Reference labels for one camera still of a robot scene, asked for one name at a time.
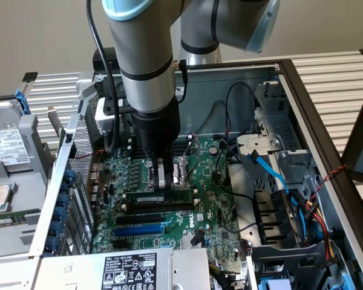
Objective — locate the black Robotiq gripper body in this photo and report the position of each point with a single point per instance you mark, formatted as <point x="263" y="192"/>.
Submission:
<point x="155" y="130"/>

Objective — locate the green RAM stick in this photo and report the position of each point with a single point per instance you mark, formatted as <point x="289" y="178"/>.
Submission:
<point x="145" y="199"/>
<point x="6" y="220"/>

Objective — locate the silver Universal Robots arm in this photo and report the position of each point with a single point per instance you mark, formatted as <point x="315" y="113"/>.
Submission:
<point x="145" y="60"/>

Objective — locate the silver CPU socket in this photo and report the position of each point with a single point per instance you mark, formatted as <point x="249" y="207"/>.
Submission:
<point x="178" y="173"/>

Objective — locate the green Dell motherboard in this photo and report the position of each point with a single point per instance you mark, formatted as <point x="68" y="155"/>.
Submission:
<point x="205" y="178"/>

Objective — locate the long black expansion slot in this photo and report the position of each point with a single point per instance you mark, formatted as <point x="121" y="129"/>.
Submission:
<point x="139" y="219"/>

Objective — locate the round coin battery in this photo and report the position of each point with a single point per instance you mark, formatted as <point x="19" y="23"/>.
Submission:
<point x="212" y="149"/>

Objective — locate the open grey PC case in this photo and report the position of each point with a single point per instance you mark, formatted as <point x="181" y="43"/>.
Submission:
<point x="205" y="99"/>

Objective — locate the blue expansion slot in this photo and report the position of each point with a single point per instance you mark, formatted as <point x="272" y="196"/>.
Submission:
<point x="139" y="230"/>

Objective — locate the short black expansion slot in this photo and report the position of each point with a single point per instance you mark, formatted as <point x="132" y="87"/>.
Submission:
<point x="120" y="244"/>

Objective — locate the black box with port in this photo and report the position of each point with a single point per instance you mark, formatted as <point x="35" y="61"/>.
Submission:
<point x="101" y="62"/>

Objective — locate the blue card retention clip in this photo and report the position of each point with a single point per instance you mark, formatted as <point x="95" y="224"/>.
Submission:
<point x="60" y="212"/>
<point x="64" y="197"/>
<point x="53" y="242"/>
<point x="69" y="175"/>
<point x="57" y="228"/>

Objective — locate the black plastic fan shroud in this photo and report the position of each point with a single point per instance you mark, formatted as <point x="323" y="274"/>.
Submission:
<point x="269" y="211"/>

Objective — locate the silver power supply with label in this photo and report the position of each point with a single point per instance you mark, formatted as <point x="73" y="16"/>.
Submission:
<point x="78" y="269"/>

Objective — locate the silver metal disk bay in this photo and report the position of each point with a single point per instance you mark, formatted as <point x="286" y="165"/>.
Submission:
<point x="285" y="127"/>

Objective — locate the grey parts rack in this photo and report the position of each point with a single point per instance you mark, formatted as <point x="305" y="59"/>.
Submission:
<point x="33" y="193"/>

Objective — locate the blue plastic disk carrier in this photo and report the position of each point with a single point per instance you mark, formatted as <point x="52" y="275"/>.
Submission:
<point x="22" y="102"/>

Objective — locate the silver hard disk with label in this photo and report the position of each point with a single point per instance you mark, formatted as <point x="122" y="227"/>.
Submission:
<point x="9" y="145"/>

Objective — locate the dark grey plastic disk bay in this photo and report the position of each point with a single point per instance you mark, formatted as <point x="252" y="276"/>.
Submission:
<point x="290" y="256"/>

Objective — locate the blue plastic tab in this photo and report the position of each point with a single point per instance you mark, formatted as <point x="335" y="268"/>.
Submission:
<point x="275" y="284"/>

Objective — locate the dark framed panel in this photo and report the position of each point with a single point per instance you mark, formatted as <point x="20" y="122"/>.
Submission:
<point x="355" y="145"/>

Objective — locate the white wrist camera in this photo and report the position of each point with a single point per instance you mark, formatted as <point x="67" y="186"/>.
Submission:
<point x="104" y="121"/>

